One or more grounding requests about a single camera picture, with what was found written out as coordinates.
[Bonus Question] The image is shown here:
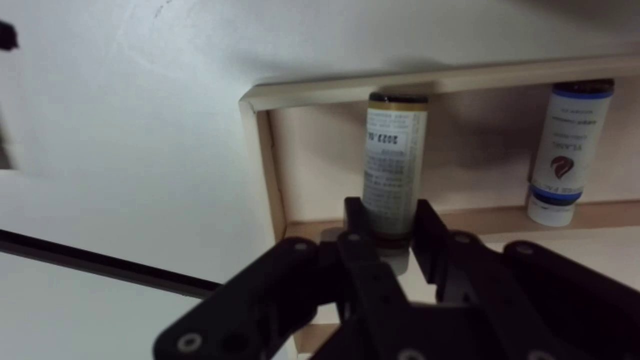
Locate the wooden divided tray box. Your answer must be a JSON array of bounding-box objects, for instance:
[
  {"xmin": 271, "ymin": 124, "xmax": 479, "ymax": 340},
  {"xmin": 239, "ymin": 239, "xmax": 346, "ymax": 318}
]
[{"xmin": 239, "ymin": 54, "xmax": 640, "ymax": 356}]

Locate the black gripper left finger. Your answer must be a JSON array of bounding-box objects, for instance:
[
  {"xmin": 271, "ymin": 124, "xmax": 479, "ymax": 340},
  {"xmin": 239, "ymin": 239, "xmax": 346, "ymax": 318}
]
[{"xmin": 153, "ymin": 198, "xmax": 406, "ymax": 360}]

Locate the small white bottle yellow band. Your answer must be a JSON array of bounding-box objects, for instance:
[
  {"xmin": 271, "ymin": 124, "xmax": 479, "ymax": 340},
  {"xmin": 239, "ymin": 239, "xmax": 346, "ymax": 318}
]
[{"xmin": 363, "ymin": 92, "xmax": 428, "ymax": 275}]

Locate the small bottle in upper compartment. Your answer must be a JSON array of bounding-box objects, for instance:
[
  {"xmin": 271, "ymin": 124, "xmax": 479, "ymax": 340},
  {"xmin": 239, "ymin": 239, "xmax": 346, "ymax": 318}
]
[{"xmin": 527, "ymin": 79, "xmax": 615, "ymax": 227}]

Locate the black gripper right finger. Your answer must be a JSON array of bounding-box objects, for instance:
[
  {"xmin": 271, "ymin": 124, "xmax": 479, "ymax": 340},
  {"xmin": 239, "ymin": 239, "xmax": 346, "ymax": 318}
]
[{"xmin": 400, "ymin": 200, "xmax": 640, "ymax": 360}]

